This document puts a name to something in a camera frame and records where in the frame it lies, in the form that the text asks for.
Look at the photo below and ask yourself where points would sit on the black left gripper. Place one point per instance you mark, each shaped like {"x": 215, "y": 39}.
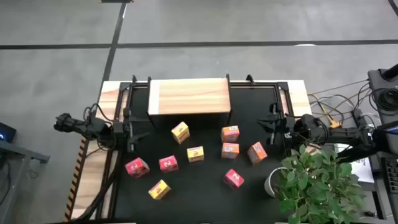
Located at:
{"x": 119, "y": 129}

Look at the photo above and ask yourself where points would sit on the black device with blue light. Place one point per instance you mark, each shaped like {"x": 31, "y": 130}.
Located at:
{"x": 7, "y": 132}

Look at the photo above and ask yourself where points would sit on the yellow Pops cereal box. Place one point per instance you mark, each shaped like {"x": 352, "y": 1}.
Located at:
{"x": 180, "y": 133}
{"x": 159, "y": 189}
{"x": 195, "y": 154}

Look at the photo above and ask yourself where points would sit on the yellow black hazard tape strip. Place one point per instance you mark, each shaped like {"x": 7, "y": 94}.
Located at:
{"x": 75, "y": 177}

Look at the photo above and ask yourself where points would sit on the black computer keyboard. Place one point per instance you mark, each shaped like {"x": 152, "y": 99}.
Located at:
{"x": 392, "y": 174}

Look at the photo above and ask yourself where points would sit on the grey metal desk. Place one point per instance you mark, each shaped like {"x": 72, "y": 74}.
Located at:
{"x": 28, "y": 154}

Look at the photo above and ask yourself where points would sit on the black power strip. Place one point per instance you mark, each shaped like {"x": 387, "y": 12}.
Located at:
{"x": 358, "y": 116}

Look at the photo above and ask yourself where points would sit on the red Froot Loops cereal box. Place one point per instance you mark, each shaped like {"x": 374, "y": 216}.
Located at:
{"x": 136, "y": 168}
{"x": 234, "y": 179}
{"x": 168, "y": 164}

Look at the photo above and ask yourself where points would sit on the white plant pot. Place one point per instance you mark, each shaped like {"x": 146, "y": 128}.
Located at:
{"x": 270, "y": 183}

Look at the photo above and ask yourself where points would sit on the grey equipment case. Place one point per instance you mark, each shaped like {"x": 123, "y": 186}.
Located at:
{"x": 377, "y": 84}

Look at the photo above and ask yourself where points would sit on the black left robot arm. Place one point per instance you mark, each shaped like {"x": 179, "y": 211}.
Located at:
{"x": 93, "y": 127}

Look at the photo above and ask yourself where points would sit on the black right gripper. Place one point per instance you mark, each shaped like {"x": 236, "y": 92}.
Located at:
{"x": 289, "y": 124}

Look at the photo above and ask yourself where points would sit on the white paper sheet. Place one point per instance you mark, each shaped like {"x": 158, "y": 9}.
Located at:
{"x": 363, "y": 169}

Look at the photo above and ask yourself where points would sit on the orange Mini Wheats cereal box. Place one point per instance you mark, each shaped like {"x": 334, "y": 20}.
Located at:
{"x": 230, "y": 134}
{"x": 257, "y": 153}
{"x": 230, "y": 151}

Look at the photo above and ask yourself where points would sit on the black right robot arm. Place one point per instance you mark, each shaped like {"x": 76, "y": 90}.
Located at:
{"x": 342, "y": 135}

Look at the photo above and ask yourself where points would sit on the green leafy plant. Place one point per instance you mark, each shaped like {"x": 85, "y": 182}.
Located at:
{"x": 314, "y": 186}

